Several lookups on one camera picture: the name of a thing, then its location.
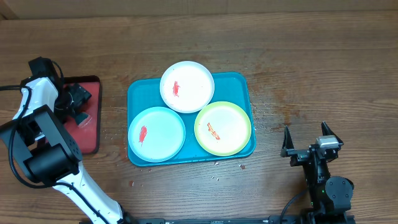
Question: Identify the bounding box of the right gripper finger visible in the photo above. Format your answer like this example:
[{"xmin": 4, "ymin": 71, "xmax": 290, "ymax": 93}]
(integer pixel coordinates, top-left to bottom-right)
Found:
[
  {"xmin": 321, "ymin": 121, "xmax": 334, "ymax": 136},
  {"xmin": 282, "ymin": 126, "xmax": 294, "ymax": 151}
]

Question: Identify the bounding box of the light blue plate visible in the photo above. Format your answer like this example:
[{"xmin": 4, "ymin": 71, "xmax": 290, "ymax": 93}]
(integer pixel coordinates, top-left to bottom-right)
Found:
[{"xmin": 128, "ymin": 106, "xmax": 186, "ymax": 163}]

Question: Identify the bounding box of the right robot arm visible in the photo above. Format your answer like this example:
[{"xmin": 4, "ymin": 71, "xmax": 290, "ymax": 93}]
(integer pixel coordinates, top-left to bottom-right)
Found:
[{"xmin": 279, "ymin": 122, "xmax": 356, "ymax": 224}]

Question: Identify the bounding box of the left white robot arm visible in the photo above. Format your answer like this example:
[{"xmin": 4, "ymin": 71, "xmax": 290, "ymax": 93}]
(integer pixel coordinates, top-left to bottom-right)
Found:
[{"xmin": 1, "ymin": 78, "xmax": 136, "ymax": 223}]

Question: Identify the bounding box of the red tray with dark rim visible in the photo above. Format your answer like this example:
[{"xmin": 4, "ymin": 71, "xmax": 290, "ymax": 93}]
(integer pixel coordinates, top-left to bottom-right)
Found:
[{"xmin": 61, "ymin": 76, "xmax": 102, "ymax": 154}]

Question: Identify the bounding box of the yellow-green plate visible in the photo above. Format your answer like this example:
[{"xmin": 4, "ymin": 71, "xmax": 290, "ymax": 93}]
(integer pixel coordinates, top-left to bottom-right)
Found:
[{"xmin": 194, "ymin": 101, "xmax": 252, "ymax": 157}]

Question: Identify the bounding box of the white plate with red smear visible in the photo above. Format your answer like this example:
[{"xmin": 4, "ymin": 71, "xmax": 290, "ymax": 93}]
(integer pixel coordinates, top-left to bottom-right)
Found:
[{"xmin": 160, "ymin": 61, "xmax": 215, "ymax": 113}]

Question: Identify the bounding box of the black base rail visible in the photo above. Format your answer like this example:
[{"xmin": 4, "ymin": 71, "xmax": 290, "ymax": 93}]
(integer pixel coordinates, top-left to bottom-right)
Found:
[{"xmin": 124, "ymin": 214, "xmax": 356, "ymax": 224}]

